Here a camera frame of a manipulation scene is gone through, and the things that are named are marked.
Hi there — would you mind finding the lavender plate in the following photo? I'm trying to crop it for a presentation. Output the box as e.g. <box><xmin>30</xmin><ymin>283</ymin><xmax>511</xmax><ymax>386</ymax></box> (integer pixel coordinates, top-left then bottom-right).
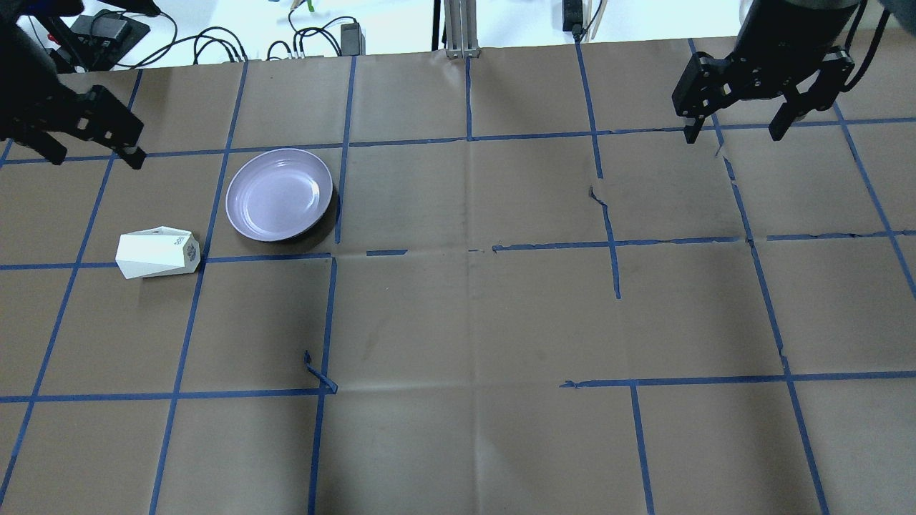
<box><xmin>225</xmin><ymin>149</ymin><xmax>334</xmax><ymax>243</ymax></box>

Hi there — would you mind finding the black device on desk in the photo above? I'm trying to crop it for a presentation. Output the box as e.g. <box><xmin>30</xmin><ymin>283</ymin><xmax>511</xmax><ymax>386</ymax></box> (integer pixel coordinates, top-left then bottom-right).
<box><xmin>48</xmin><ymin>9</ymin><xmax>150</xmax><ymax>73</ymax></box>

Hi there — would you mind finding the aluminium frame post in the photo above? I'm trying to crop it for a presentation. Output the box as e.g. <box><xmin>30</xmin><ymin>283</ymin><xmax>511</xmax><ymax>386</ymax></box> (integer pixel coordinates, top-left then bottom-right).
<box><xmin>442</xmin><ymin>0</ymin><xmax>480</xmax><ymax>59</ymax></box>

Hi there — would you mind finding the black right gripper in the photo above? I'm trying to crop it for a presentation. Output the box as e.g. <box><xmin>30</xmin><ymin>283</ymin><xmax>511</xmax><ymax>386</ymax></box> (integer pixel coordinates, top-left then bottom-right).
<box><xmin>671</xmin><ymin>1</ymin><xmax>856</xmax><ymax>144</ymax></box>

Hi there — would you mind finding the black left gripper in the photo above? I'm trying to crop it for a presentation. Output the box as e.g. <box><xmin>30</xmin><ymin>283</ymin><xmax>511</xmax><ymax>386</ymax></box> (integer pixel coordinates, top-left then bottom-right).
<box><xmin>1</xmin><ymin>16</ymin><xmax>147</xmax><ymax>170</ymax></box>

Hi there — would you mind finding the white faceted cup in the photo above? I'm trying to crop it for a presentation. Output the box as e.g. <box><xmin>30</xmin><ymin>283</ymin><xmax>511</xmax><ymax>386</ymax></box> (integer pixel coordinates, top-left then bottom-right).
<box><xmin>115</xmin><ymin>226</ymin><xmax>202</xmax><ymax>280</ymax></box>

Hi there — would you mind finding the black power adapter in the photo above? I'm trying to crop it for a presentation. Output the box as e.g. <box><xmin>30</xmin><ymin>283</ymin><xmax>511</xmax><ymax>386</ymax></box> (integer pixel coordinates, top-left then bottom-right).
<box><xmin>339</xmin><ymin>21</ymin><xmax>366</xmax><ymax>57</ymax></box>

